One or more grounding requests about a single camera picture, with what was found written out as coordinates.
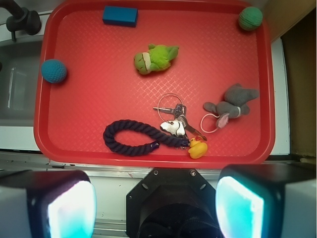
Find grey plush mouse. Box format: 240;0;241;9
200;83;260;133

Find yellow rubber duck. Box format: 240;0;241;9
188;137;208;159

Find green plush toy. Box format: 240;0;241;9
134;44;179;75

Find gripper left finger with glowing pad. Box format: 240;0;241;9
0;170;97;238

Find silver keys on ring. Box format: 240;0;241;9
153;93;207;141

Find grey sink faucet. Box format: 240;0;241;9
0;0;42;42

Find blue rectangular block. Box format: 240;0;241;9
102;6;138;27

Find blue rubber ball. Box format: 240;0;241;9
41;59;67;83

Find green rubber ball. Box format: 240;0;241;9
238;6;263;31

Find white dog keychain charm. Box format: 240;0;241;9
160;120;185;137

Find red plastic tray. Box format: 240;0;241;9
34;0;275;169

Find brown cardboard panel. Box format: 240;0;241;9
262;0;317;158

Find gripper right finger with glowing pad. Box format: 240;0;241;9
215;163;317;238

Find black mount base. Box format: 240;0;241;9
126;168;223;238

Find grey sink basin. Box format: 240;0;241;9
0;36;43;126

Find dark blue rope loop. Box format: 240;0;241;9
103;119;191;157

